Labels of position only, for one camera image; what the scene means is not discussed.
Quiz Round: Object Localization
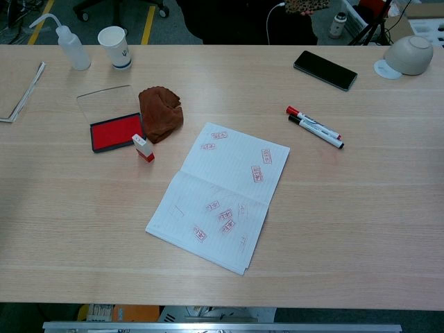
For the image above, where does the cardboard box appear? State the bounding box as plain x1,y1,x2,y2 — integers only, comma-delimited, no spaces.
405,0,444,20

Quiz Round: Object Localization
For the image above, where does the white thermos bottle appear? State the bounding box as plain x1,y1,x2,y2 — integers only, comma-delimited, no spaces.
328,12,348,40

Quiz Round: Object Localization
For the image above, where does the white plastic crate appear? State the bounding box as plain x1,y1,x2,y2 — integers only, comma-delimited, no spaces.
341,0,368,34

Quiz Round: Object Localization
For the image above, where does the clear plastic wash bottle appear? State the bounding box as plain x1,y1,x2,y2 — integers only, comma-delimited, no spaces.
28,13,92,71

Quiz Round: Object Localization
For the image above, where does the red white rubber stamp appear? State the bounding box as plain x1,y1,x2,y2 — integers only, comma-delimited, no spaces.
131,133,155,163

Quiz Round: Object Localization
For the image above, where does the black smartphone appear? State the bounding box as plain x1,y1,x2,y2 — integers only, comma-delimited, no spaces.
293,50,359,92

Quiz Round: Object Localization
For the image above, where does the black tripod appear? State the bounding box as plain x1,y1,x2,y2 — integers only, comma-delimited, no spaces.
348,0,396,46

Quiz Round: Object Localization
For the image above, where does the white round coaster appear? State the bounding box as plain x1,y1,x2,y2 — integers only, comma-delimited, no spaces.
373,58,403,80

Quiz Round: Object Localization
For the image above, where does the white paper cup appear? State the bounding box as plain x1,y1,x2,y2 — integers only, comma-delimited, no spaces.
97,26,133,70

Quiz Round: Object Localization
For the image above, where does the red ink pad clear lid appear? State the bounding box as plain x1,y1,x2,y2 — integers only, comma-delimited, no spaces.
76,85,146,153

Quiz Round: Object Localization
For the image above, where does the black office chair base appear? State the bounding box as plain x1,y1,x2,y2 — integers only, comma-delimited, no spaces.
72,0,171,22

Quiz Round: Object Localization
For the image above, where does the white paper booklet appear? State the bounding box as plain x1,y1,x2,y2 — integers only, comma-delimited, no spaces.
0,61,46,123

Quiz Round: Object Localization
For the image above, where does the black cap whiteboard marker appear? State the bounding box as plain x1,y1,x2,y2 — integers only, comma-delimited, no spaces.
288,115,345,150

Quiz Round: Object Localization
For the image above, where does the white charging cable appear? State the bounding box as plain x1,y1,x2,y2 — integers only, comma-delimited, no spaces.
266,2,286,45

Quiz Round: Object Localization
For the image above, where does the white lined paper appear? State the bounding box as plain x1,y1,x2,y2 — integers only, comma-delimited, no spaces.
144,121,291,276

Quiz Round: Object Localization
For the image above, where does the orange box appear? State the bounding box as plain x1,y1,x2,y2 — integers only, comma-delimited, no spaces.
112,304,160,322

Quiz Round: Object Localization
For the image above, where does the beige upturned bowl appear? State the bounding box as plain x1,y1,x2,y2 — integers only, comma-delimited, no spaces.
383,35,434,76

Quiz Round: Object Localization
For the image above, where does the person in black clothes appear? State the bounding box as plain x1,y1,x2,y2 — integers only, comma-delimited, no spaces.
175,0,318,46

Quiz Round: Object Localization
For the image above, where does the red cap whiteboard marker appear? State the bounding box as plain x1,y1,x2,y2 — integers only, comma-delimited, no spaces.
286,105,342,140

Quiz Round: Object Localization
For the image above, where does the brown crumpled cloth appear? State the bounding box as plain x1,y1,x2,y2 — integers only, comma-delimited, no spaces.
138,86,184,145

